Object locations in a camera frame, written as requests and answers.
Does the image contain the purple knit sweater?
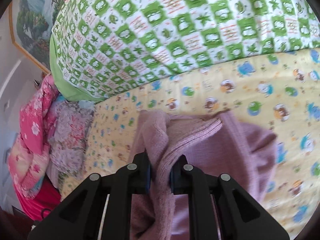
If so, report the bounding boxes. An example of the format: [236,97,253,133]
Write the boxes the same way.
[130,110,277,239]

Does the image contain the green white checkered quilt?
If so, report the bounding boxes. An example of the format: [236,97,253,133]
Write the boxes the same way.
[50,0,319,101]

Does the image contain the gold framed landscape painting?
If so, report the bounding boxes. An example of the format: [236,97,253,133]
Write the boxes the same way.
[9,0,65,73]

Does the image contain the pink floral blanket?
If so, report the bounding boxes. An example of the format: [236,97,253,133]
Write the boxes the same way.
[8,75,61,221]

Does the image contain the yellow cartoon animal bedsheet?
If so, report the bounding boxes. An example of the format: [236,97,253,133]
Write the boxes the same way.
[58,48,320,238]

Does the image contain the pastel floral pillow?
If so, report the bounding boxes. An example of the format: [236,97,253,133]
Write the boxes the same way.
[46,100,94,188]

